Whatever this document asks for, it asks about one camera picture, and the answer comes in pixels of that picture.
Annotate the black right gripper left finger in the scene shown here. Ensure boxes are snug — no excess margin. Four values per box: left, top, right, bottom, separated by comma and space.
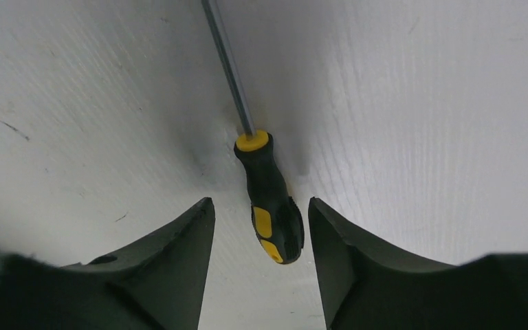
0, 197, 215, 329

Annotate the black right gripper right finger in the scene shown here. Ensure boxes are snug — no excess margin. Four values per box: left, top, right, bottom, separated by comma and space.
308, 198, 528, 329

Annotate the black yellow handled screwdriver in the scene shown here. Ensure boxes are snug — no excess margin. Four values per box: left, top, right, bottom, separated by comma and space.
201, 1, 305, 265

